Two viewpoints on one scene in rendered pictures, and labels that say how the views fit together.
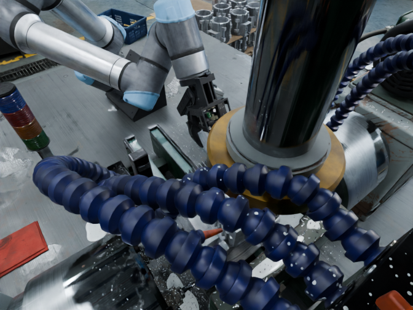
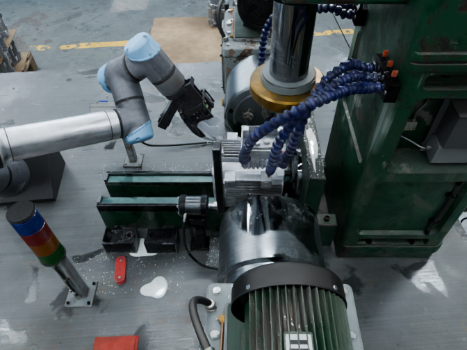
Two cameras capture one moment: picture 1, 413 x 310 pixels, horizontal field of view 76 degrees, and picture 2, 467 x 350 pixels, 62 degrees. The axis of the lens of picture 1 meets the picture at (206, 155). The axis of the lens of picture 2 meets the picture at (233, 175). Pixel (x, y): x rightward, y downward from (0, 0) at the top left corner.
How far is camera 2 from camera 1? 68 cm
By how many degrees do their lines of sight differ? 34
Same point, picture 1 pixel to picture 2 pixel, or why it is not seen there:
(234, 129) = (274, 82)
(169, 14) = (150, 51)
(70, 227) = (132, 308)
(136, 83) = (137, 120)
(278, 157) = (304, 79)
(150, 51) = (128, 89)
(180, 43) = (165, 67)
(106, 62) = (102, 120)
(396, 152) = not seen: hidden behind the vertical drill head
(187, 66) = (176, 80)
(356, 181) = not seen: hidden behind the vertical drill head
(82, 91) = not seen: outside the picture
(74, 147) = (28, 269)
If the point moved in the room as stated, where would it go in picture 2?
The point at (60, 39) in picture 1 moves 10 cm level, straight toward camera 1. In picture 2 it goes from (45, 128) to (88, 130)
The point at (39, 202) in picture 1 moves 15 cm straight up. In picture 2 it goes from (71, 328) to (51, 307)
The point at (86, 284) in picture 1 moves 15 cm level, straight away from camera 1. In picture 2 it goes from (266, 222) to (201, 244)
